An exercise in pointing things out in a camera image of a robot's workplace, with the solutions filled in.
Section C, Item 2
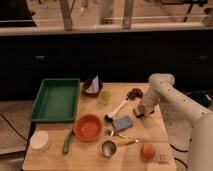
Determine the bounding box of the metal spoon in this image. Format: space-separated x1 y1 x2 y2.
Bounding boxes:
105 130 128 139

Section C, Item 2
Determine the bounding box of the black cable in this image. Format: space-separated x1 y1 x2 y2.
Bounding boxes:
0 112 30 144
170 143 189 171

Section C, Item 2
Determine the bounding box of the orange fruit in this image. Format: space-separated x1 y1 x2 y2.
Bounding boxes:
140 144 155 160

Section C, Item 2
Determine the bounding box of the white handled dish brush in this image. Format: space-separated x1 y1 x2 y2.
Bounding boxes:
104 98 129 122

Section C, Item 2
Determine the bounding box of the yellow handled utensil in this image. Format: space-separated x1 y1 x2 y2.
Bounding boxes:
117 139 139 146

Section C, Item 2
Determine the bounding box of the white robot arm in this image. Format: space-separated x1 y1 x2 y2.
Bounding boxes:
140 73 213 171

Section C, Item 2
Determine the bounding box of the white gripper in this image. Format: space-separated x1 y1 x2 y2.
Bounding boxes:
137 90 161 117

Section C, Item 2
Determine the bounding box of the small metal cup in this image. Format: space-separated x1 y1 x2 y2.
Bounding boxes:
101 140 117 158

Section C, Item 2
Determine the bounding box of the green plastic tray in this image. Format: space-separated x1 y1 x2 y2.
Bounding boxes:
30 78 80 123

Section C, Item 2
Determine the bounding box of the blue sponge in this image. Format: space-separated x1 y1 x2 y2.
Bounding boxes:
112 116 133 132

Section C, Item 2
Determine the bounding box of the white round lid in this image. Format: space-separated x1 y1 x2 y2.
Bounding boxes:
30 130 49 150

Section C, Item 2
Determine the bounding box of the green cucumber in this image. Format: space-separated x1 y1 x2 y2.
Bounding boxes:
62 129 73 155

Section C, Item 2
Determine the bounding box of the black cable left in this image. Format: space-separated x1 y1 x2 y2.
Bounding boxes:
0 112 30 144

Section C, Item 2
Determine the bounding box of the light green cup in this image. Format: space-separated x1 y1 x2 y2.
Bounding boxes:
99 91 111 105

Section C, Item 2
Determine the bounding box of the eraser with black base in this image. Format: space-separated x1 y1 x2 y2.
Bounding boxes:
133 105 154 118

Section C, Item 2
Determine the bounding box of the dark bowl with white cloth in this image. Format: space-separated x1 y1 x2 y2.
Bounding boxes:
82 76 103 98

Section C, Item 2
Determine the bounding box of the red bowl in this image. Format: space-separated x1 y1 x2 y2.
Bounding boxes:
73 114 102 142

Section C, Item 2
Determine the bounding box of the brown dried fruit cluster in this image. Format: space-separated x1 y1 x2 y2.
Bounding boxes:
126 88 143 100

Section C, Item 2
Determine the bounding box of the black cable right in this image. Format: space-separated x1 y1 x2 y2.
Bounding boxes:
170 143 189 171

